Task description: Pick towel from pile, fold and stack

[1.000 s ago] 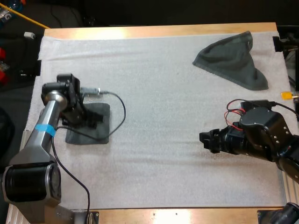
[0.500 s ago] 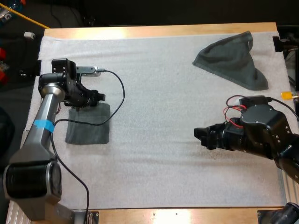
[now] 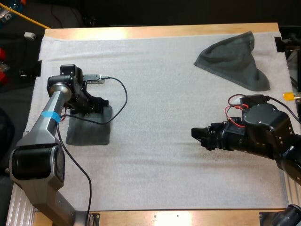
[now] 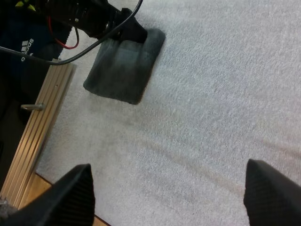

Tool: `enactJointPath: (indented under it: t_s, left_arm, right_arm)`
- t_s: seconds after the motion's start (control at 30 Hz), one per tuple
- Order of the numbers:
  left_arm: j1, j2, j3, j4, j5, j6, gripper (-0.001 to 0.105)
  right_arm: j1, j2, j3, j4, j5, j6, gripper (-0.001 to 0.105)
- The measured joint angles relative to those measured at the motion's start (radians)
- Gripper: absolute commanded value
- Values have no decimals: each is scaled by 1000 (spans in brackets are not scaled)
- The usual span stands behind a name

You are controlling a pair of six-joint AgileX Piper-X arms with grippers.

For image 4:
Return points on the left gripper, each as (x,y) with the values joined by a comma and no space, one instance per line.
(89,14)

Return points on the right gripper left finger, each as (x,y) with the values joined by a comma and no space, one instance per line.
(63,202)

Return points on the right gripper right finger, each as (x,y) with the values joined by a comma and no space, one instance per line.
(272,197)

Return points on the grey-green towel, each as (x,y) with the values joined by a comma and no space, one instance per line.
(124,70)

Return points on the grey metal clamp pin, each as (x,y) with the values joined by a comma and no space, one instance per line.
(35,107)

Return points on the person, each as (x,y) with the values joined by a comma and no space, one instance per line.
(21,35)

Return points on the ribbed aluminium rail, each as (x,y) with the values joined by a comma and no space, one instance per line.
(35,131)

